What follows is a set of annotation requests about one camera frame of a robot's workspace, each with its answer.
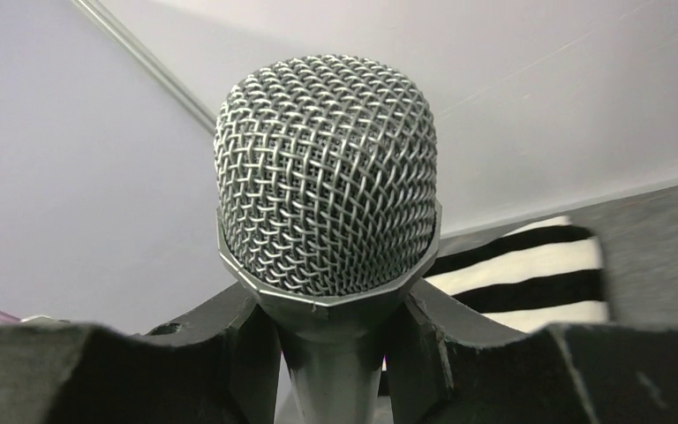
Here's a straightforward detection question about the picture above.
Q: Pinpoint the metal corner post left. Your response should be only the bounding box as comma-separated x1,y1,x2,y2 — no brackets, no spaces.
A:
72,0,216,136

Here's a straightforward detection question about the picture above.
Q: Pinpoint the silver microphone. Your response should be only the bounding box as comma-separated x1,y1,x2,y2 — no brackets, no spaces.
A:
214,55,441,423

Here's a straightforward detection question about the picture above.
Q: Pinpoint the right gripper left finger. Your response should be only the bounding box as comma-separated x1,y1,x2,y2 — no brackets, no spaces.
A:
0,285,280,423

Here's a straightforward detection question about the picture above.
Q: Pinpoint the striped black white cloth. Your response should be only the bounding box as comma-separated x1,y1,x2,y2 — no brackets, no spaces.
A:
426,216,610,332

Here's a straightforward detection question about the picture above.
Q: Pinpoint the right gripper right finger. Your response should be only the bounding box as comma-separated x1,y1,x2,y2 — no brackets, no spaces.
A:
384,282,678,423

